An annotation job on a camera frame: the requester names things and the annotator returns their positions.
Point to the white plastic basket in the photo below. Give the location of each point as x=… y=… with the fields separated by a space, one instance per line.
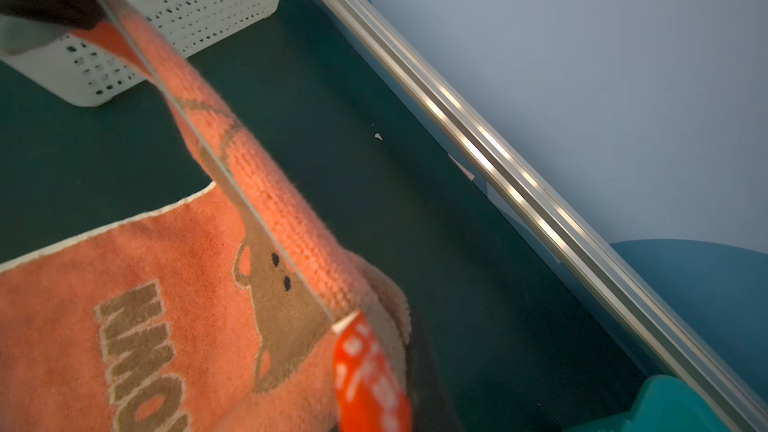
x=86 y=76

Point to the teal plastic basket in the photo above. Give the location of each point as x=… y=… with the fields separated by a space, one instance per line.
x=664 y=403

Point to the pink red towel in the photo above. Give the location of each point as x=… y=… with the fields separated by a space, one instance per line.
x=234 y=309

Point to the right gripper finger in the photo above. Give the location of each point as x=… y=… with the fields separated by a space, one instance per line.
x=432 y=409

